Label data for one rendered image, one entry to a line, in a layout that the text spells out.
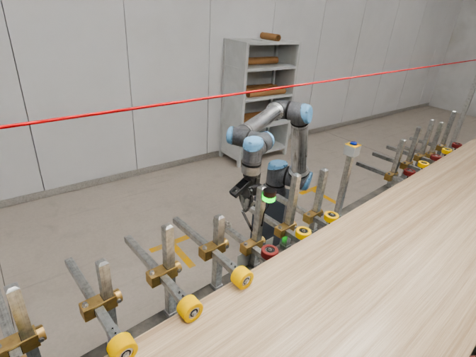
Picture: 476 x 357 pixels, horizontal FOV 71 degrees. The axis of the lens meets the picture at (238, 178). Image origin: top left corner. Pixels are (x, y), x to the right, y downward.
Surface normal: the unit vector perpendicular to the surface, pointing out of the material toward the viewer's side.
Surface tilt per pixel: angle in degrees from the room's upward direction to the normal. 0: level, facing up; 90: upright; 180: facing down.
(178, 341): 0
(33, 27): 90
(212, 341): 0
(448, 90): 90
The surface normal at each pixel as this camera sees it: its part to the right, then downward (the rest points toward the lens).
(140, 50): 0.61, 0.40
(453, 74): -0.79, 0.24
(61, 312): 0.07, -0.89
